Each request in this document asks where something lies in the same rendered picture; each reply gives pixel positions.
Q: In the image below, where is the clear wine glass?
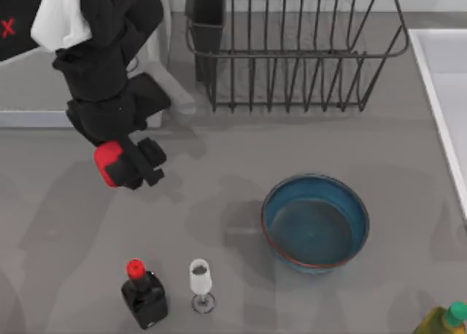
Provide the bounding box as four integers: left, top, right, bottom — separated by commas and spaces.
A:
188, 257, 217, 315

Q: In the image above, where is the black bottle with red cap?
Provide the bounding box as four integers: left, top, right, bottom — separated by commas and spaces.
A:
120, 258, 170, 331

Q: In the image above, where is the white sink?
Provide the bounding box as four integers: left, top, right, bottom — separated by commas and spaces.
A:
408, 28, 467, 237

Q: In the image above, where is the dark wire dish rack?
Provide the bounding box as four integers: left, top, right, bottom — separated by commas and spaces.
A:
184, 0, 410, 114

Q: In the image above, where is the blue bowl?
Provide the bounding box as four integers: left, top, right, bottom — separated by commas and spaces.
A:
260, 173, 371, 275

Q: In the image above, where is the yellow bottle with green cap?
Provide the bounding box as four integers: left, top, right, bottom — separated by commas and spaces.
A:
412, 300, 467, 334

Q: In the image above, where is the black utensil holder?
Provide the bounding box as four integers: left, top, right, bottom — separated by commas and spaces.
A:
187, 0, 228, 83

